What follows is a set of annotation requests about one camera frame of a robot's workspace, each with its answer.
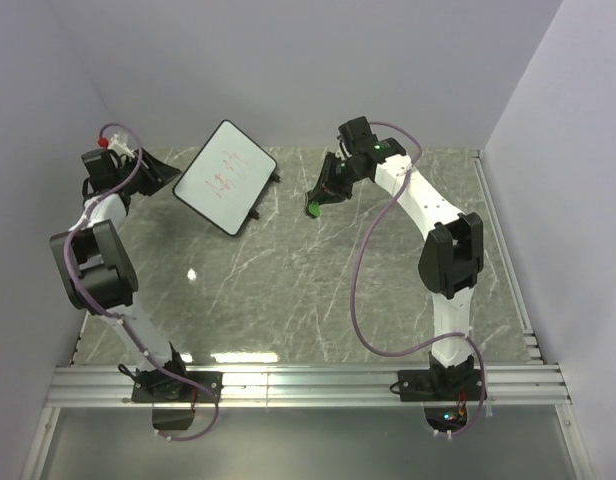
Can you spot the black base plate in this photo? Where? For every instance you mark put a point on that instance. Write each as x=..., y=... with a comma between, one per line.
x=156, y=387
x=438, y=385

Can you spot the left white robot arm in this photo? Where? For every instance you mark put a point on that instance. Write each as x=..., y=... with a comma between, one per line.
x=97, y=273

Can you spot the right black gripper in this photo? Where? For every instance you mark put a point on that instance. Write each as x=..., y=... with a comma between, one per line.
x=326, y=190

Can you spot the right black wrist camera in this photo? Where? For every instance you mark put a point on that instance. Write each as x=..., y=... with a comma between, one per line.
x=356, y=134

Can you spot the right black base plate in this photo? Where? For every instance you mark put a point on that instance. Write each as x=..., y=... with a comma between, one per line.
x=438, y=385

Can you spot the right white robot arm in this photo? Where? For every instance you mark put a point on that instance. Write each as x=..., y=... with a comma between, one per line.
x=450, y=262

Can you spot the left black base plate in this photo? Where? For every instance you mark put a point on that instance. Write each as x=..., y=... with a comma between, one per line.
x=156, y=387

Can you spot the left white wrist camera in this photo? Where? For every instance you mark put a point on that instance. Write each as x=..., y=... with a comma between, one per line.
x=118, y=142

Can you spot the green whiteboard eraser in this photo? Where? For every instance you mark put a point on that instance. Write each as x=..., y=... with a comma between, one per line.
x=312, y=210

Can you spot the white whiteboard black frame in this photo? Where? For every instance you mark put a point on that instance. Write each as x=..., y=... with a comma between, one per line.
x=226, y=178

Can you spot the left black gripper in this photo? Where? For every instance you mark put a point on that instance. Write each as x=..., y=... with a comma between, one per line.
x=157, y=174

